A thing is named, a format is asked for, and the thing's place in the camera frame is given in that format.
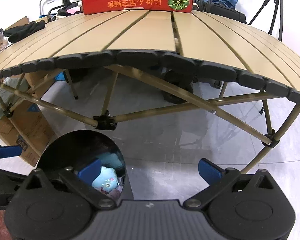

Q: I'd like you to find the folding slatted camping table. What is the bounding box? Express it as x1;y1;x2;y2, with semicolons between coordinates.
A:
0;10;300;172

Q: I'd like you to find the light blue plush toy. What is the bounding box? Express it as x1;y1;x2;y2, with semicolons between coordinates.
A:
91;152;125;194

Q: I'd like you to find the cardboard bin with green liner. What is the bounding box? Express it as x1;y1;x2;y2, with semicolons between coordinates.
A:
0;74;57;168

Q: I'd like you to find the black camera tripod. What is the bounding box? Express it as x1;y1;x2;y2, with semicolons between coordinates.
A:
248;0;291;41

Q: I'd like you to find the silver folding step stool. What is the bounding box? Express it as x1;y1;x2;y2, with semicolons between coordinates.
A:
39;0;64;18

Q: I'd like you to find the black glove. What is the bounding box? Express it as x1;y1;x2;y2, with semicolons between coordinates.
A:
3;20;45;43

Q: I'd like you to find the red fruit cardboard box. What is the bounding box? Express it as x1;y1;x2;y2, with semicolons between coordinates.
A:
81;0;193;15

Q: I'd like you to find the black luggage bag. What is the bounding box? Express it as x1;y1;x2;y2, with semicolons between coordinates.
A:
193;0;247;24

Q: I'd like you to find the black round trash bin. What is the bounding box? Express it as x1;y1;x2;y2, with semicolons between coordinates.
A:
37;130;134;202

